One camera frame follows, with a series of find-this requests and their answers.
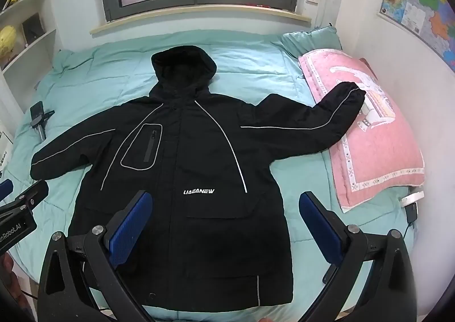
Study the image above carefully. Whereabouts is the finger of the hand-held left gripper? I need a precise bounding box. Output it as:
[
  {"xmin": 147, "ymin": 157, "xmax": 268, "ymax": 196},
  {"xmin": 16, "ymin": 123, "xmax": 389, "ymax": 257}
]
[
  {"xmin": 0, "ymin": 179, "xmax": 15, "ymax": 203},
  {"xmin": 0, "ymin": 180, "xmax": 49, "ymax": 218}
]

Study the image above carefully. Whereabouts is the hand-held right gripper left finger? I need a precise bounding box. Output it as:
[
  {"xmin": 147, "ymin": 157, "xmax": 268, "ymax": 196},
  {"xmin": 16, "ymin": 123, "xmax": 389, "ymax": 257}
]
[{"xmin": 37, "ymin": 190, "xmax": 153, "ymax": 322}]

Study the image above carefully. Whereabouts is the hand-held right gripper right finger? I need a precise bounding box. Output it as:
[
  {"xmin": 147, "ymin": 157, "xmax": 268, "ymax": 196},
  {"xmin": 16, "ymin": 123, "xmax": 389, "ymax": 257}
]
[{"xmin": 299, "ymin": 191, "xmax": 418, "ymax": 322}]

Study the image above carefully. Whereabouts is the black hooded jacket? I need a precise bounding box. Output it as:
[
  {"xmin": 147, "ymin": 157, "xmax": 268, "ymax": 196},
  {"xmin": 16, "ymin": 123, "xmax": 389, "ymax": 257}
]
[{"xmin": 30, "ymin": 45, "xmax": 367, "ymax": 308}]

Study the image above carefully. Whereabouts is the white cardboard box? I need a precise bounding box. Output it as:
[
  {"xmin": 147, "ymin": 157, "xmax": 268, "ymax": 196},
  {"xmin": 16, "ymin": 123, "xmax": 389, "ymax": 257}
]
[{"xmin": 0, "ymin": 130, "xmax": 15, "ymax": 173}]

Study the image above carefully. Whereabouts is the black charger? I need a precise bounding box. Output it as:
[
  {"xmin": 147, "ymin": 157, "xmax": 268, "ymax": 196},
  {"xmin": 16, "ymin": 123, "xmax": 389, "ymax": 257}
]
[{"xmin": 405, "ymin": 203, "xmax": 419, "ymax": 226}]

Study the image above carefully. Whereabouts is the white power adapter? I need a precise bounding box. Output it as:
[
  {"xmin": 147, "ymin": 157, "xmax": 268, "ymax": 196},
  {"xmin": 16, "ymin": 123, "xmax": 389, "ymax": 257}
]
[{"xmin": 401, "ymin": 191, "xmax": 425, "ymax": 207}]

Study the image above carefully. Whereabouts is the pink printed pillow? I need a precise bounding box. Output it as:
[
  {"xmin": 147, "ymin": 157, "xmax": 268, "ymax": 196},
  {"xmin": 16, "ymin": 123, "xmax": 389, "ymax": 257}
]
[{"xmin": 298, "ymin": 48, "xmax": 425, "ymax": 214}]

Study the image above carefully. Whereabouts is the white bookshelf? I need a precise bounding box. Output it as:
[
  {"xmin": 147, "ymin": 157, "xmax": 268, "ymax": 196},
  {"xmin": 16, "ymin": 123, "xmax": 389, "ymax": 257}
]
[{"xmin": 0, "ymin": 0, "xmax": 59, "ymax": 127}]

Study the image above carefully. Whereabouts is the yellow plush toy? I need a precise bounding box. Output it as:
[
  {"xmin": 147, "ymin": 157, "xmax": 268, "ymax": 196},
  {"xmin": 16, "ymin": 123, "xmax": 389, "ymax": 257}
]
[{"xmin": 0, "ymin": 25, "xmax": 18, "ymax": 58}]

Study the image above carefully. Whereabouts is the teal quilt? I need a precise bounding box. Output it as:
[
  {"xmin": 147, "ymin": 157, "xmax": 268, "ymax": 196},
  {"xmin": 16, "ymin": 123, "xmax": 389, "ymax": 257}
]
[{"xmin": 7, "ymin": 29, "xmax": 416, "ymax": 322}]

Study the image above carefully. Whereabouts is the teal pillow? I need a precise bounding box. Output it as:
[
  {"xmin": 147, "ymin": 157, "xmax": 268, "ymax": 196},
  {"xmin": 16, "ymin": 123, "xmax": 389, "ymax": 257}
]
[{"xmin": 272, "ymin": 25, "xmax": 344, "ymax": 67}]

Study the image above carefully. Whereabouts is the cream window sill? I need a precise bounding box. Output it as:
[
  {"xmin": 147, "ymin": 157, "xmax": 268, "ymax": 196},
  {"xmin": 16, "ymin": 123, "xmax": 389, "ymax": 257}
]
[{"xmin": 90, "ymin": 7, "xmax": 313, "ymax": 36}]

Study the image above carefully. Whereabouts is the dark picture frame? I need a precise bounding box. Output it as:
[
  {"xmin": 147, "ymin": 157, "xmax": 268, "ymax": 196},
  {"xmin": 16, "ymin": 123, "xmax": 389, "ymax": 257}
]
[{"xmin": 22, "ymin": 13, "xmax": 45, "ymax": 43}]

